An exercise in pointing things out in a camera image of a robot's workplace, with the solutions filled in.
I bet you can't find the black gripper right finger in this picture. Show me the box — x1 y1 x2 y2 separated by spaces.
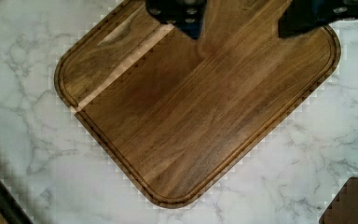
278 0 358 38

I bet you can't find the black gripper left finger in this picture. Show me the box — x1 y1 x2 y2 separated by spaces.
145 0 207 40

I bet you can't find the wooden drawer unit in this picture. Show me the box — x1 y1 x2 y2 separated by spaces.
319 177 358 224

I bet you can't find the wooden cutting board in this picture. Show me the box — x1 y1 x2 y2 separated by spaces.
54 0 340 208

